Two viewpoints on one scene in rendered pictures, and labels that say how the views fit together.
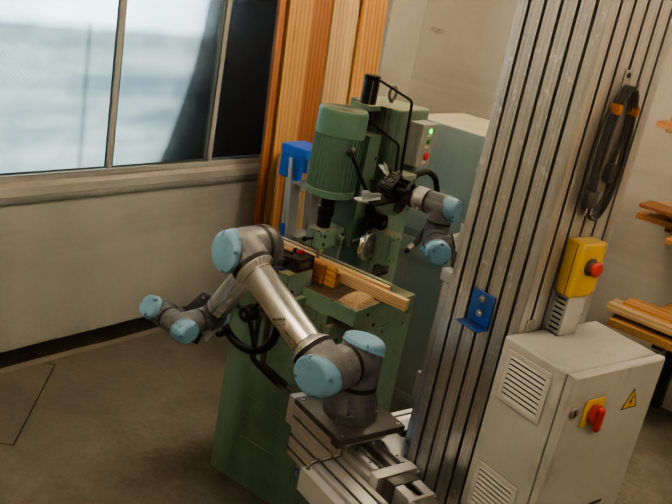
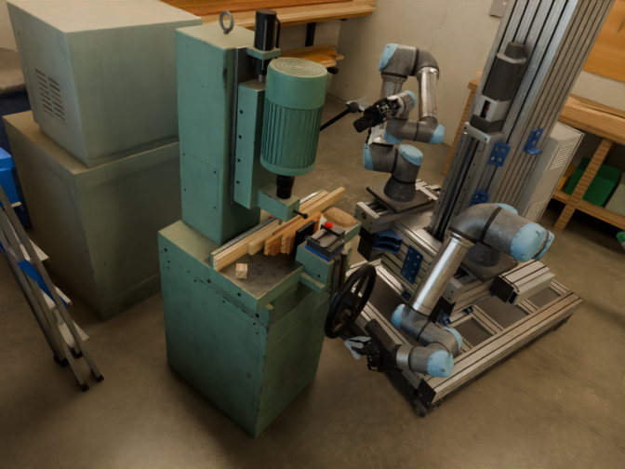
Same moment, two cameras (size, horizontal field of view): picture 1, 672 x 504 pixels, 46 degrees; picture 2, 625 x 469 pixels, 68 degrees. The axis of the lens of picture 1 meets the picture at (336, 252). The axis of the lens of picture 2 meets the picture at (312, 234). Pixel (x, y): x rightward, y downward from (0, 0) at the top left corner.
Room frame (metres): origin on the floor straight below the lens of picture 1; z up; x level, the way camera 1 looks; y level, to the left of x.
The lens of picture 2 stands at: (2.68, 1.39, 1.92)
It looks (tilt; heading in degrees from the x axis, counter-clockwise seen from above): 37 degrees down; 268
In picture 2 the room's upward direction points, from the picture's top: 10 degrees clockwise
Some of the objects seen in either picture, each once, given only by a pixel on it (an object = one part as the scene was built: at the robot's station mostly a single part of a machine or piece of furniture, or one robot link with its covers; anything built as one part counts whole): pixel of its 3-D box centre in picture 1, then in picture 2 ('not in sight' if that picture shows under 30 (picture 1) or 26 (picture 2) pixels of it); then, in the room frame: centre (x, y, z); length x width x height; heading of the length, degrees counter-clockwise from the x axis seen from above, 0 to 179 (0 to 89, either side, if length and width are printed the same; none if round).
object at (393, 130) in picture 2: (435, 238); (399, 128); (2.37, -0.29, 1.22); 0.11 x 0.08 x 0.11; 0
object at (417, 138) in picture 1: (420, 143); not in sight; (2.95, -0.23, 1.40); 0.10 x 0.06 x 0.16; 147
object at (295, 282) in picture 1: (284, 277); (323, 256); (2.59, 0.16, 0.92); 0.15 x 0.13 x 0.09; 57
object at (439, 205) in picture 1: (442, 207); (402, 103); (2.38, -0.30, 1.32); 0.11 x 0.08 x 0.09; 57
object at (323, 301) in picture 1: (297, 284); (302, 254); (2.66, 0.11, 0.87); 0.61 x 0.30 x 0.06; 57
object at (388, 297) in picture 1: (343, 277); (300, 217); (2.69, -0.04, 0.92); 0.55 x 0.02 x 0.04; 57
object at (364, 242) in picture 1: (368, 245); not in sight; (2.80, -0.11, 1.02); 0.12 x 0.03 x 0.12; 147
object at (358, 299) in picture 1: (358, 297); (339, 215); (2.54, -0.10, 0.91); 0.12 x 0.09 x 0.03; 147
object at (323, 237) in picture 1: (324, 237); (278, 204); (2.78, 0.05, 1.03); 0.14 x 0.07 x 0.09; 147
